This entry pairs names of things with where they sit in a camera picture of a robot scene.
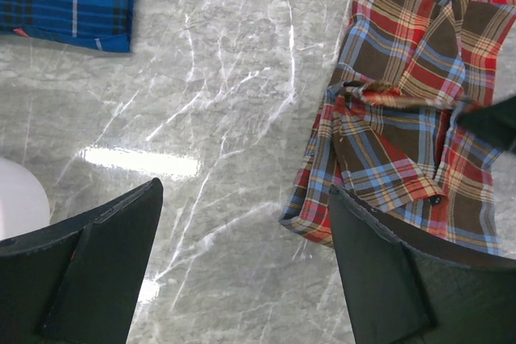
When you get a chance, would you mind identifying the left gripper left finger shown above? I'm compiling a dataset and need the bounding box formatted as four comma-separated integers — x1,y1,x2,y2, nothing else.
1,178,164,343

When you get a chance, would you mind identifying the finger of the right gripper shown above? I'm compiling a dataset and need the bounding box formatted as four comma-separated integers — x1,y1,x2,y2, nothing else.
458,96,516,154

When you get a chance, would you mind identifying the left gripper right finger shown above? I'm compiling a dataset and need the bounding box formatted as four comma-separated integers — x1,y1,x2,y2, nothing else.
328,187,515,343

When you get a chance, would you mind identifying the red brown plaid shirt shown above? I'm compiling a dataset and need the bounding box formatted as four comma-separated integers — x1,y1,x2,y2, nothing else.
280,0,515,255

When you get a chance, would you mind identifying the white plastic laundry basket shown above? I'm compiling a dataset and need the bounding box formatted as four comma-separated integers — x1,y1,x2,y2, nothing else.
0,158,51,240

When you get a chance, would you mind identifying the folded blue plaid shirt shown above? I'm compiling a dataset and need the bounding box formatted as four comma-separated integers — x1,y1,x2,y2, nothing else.
1,0,134,53

